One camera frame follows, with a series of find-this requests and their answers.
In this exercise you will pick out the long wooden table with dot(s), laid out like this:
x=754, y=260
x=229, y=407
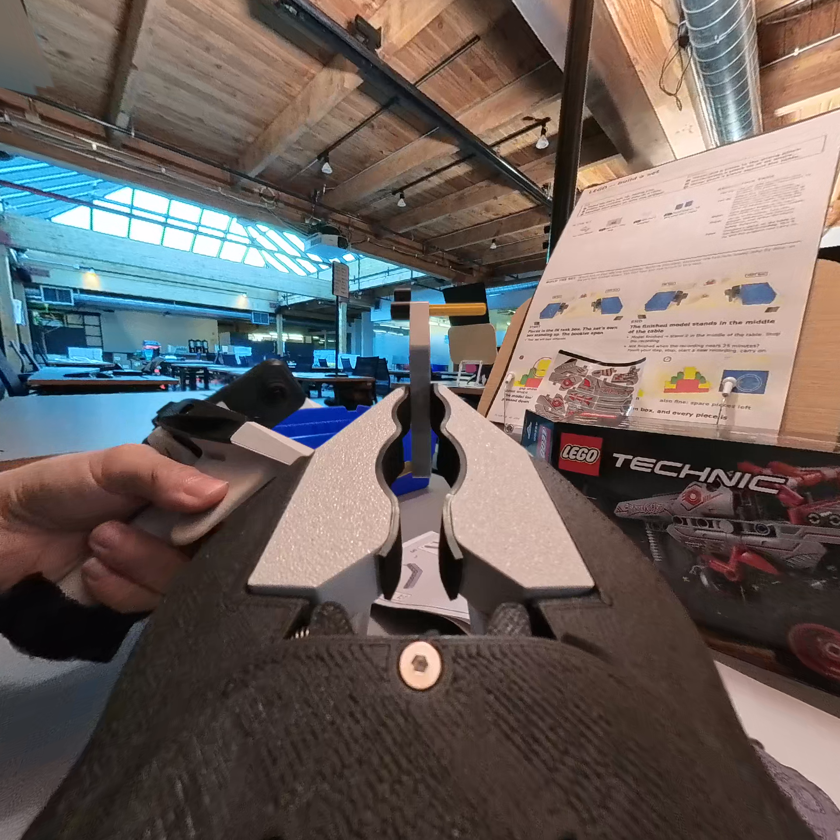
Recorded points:
x=98, y=377

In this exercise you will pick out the black ceiling rail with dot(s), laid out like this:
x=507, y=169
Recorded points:
x=407, y=79

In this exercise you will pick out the yellow toy axle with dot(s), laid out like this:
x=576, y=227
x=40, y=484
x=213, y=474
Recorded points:
x=459, y=309

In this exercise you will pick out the open instruction booklet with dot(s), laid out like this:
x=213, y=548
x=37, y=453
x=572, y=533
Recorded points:
x=420, y=577

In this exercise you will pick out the printed instruction sheet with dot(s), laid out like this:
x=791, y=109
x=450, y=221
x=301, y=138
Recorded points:
x=689, y=275

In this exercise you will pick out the white sheet pin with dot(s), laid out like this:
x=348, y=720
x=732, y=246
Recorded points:
x=509, y=378
x=726, y=386

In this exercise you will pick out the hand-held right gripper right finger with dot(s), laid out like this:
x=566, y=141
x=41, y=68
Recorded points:
x=512, y=518

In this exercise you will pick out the black angled toy beam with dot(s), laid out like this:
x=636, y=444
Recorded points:
x=401, y=305

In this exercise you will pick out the person's left hand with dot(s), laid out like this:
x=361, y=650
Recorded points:
x=65, y=499

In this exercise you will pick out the ceiling projector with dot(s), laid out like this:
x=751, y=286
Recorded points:
x=326, y=241

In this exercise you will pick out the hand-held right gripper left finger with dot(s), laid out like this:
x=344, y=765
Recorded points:
x=328, y=518

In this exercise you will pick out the black toy set box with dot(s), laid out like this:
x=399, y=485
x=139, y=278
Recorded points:
x=689, y=525

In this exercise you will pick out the silver air duct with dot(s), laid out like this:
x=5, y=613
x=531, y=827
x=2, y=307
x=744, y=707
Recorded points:
x=722, y=72

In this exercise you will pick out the blue plastic bin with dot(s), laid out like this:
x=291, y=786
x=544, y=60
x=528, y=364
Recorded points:
x=328, y=423

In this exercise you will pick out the toy sticker sheet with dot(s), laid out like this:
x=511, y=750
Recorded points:
x=590, y=390

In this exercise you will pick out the black office chair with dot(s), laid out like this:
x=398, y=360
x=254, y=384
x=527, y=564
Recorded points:
x=371, y=371

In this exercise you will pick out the black metal post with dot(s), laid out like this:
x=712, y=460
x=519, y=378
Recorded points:
x=571, y=124

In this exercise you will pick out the sign on pole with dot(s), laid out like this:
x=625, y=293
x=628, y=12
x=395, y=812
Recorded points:
x=340, y=279

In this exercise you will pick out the grey desk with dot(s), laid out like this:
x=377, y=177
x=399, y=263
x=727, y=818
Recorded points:
x=39, y=735

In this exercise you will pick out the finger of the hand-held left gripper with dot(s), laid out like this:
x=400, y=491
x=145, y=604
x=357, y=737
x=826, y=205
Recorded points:
x=272, y=443

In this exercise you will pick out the black and tan board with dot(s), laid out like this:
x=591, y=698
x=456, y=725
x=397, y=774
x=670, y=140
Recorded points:
x=469, y=315

